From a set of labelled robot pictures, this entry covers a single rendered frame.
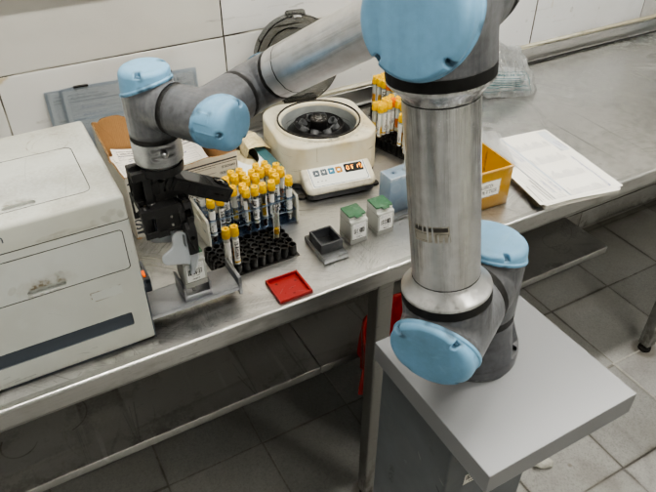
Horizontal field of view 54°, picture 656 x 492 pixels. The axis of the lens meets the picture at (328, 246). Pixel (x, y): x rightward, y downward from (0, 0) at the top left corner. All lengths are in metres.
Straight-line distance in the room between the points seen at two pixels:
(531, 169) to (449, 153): 0.95
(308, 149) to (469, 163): 0.78
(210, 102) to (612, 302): 2.10
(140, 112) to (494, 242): 0.53
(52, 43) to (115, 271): 0.66
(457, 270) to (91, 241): 0.55
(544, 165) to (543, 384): 0.73
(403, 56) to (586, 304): 2.13
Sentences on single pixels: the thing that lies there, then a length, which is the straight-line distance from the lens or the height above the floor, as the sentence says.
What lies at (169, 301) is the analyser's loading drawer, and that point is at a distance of 1.19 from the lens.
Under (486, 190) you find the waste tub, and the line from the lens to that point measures 1.46.
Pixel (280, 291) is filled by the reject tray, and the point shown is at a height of 0.88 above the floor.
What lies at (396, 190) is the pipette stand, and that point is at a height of 0.94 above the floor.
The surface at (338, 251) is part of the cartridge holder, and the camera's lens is 1.30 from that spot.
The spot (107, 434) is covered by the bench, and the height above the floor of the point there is 0.27.
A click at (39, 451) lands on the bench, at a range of 1.88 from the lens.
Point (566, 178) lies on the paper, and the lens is 1.63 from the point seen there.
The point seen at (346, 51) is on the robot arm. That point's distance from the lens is 0.87.
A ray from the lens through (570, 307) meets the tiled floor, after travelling 2.65.
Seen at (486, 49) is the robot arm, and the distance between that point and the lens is 0.66.
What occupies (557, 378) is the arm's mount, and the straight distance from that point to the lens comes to 1.09.
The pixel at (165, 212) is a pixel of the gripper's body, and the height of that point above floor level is 1.12.
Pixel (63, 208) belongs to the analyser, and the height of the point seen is 1.17.
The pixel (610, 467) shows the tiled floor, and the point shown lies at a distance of 2.20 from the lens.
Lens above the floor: 1.70
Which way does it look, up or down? 38 degrees down
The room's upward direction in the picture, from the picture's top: straight up
